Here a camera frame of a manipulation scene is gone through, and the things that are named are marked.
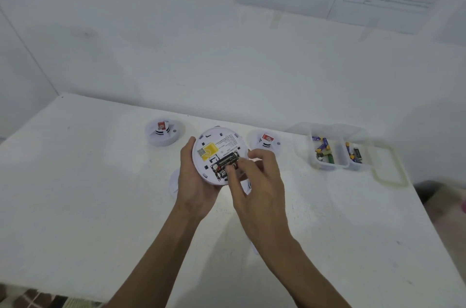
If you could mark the clear lid with green rim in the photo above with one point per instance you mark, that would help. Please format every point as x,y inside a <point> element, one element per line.
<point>402,180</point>

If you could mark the person's left forearm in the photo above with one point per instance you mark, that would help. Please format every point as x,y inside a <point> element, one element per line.
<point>153,264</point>

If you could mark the blue and yellow battery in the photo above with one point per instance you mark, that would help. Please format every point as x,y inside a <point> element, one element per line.
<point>347,147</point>
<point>352,157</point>

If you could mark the pile of assorted batteries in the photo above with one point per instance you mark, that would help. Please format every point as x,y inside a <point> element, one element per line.
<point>324,151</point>

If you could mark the white battery cover plate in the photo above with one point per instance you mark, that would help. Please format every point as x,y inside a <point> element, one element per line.
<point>253,247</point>

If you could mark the person's left hand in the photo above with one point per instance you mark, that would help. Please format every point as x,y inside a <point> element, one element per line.
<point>193,195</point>

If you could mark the person's right hand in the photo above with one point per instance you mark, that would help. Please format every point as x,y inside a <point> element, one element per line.
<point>262,209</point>

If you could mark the clear plastic container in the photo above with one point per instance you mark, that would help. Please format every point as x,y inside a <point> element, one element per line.
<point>296,140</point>
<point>364,144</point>

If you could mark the cream fabric with pink dots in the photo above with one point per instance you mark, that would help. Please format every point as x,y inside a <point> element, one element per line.
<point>447,213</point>

